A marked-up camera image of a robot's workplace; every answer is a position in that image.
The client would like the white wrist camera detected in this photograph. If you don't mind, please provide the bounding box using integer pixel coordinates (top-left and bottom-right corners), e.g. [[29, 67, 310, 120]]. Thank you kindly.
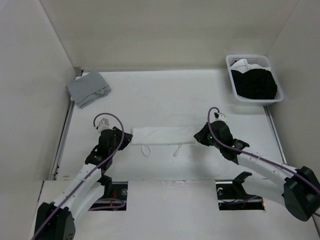
[[96, 118, 110, 134], [214, 112, 227, 124]]

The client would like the white garment in basket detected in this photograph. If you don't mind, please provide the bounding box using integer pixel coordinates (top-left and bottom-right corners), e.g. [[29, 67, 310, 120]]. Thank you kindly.
[[230, 58, 271, 74]]

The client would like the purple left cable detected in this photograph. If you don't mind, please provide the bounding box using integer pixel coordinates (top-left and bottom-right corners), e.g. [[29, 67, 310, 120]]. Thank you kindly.
[[31, 113, 125, 240]]

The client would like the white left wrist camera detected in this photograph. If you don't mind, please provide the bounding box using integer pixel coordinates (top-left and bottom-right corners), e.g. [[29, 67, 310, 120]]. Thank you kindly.
[[96, 118, 110, 134]]

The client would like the white plastic basket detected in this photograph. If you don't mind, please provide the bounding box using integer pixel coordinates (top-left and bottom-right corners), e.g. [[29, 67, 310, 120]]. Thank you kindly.
[[225, 54, 284, 106]]

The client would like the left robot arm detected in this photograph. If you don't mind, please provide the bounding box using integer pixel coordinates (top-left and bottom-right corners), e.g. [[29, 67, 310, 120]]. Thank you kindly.
[[32, 127, 133, 240]]

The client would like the purple cable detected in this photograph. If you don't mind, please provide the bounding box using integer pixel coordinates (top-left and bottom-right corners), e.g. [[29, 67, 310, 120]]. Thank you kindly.
[[31, 113, 125, 240], [207, 107, 320, 217]]

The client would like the black tank top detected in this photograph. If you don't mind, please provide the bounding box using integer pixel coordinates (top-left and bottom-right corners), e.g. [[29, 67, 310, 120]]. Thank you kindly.
[[231, 68, 278, 100]]

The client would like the folded grey tank top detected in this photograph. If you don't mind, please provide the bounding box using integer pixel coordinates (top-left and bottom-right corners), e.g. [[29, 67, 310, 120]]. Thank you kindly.
[[66, 71, 112, 109]]

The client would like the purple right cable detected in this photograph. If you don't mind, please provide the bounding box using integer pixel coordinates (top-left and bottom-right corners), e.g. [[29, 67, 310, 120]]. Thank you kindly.
[[207, 107, 320, 217]]

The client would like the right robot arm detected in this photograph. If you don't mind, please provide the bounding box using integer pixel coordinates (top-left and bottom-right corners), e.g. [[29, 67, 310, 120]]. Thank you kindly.
[[193, 120, 320, 222]]

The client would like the white tank top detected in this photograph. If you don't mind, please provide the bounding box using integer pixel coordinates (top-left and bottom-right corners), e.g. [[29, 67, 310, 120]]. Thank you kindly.
[[131, 126, 196, 157]]

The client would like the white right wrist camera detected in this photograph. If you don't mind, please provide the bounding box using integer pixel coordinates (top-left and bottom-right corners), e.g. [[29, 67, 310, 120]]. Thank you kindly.
[[214, 112, 227, 124]]

